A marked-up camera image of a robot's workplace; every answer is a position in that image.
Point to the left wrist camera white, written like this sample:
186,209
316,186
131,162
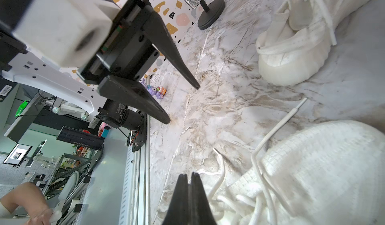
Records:
67,32

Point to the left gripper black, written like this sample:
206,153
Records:
127,54

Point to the white sneaker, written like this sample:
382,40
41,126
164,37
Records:
298,41
330,173

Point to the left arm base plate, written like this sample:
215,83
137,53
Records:
140,138

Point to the person hand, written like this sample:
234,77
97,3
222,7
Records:
42,218

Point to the person forearm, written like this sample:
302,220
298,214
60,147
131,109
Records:
28,196

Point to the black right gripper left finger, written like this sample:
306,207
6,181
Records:
177,213

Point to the purple small object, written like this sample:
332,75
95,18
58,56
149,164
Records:
158,92

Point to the aluminium front rail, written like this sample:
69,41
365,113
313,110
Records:
119,189

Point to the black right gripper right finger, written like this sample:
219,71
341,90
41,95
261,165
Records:
199,208

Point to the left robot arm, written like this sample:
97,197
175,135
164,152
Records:
24,65

